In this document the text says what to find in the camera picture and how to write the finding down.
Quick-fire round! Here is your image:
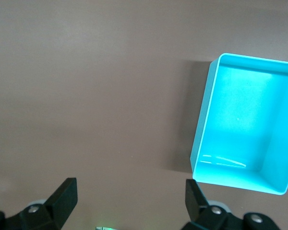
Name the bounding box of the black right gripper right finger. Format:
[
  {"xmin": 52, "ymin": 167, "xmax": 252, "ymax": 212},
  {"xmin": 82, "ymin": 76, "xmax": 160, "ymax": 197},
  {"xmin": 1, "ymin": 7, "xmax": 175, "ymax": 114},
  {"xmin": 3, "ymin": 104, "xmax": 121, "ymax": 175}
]
[{"xmin": 180, "ymin": 179, "xmax": 281, "ymax": 230}]

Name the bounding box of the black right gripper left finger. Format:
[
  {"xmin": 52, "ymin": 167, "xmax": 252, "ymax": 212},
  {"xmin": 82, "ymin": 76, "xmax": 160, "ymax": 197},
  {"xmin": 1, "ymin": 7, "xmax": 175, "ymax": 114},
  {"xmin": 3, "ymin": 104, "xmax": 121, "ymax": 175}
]
[{"xmin": 0, "ymin": 177, "xmax": 78, "ymax": 230}]

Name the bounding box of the turquoise plastic bin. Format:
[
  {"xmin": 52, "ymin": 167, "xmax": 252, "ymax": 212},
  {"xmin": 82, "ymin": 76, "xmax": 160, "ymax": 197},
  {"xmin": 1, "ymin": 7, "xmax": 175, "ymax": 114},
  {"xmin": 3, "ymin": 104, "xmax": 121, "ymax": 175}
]
[{"xmin": 189, "ymin": 53, "xmax": 288, "ymax": 195}]

